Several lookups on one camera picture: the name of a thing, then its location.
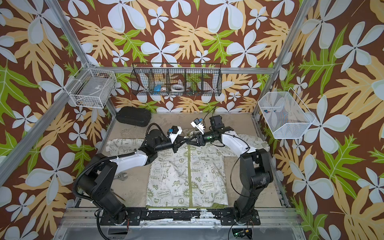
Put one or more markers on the blue object in basket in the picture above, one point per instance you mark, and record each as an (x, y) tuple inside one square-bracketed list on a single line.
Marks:
[(157, 89)]

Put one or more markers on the white tape roll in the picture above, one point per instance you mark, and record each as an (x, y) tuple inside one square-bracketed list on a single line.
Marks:
[(177, 88)]

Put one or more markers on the orange handled wrench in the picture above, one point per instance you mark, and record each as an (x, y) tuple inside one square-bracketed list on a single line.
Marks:
[(121, 176)]

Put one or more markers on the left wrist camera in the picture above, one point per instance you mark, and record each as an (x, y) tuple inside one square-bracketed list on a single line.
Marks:
[(174, 132)]

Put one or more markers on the white mesh basket right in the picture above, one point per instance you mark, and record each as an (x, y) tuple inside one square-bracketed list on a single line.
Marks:
[(286, 114)]

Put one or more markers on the black zippered case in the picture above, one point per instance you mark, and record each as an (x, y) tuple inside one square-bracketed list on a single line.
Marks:
[(134, 116)]

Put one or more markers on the white green printed jacket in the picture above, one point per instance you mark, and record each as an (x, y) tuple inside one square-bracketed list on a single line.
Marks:
[(192, 177)]

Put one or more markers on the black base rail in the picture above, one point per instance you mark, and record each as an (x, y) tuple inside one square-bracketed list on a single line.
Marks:
[(225, 216)]

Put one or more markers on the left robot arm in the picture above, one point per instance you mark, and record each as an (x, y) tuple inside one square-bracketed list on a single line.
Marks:
[(95, 181)]

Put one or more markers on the small green circuit board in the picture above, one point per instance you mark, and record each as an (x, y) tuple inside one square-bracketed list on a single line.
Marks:
[(242, 234)]

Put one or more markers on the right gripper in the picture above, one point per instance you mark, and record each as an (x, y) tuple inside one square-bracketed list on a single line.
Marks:
[(200, 140)]

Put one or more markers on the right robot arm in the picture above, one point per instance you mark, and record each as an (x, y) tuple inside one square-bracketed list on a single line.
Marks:
[(255, 170)]

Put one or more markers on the black wire basket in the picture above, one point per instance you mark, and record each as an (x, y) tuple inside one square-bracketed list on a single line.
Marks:
[(199, 79)]

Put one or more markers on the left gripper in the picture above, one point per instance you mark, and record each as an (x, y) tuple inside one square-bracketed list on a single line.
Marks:
[(175, 144)]

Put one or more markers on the white wire basket left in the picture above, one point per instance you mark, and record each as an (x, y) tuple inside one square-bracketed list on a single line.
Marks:
[(92, 88)]

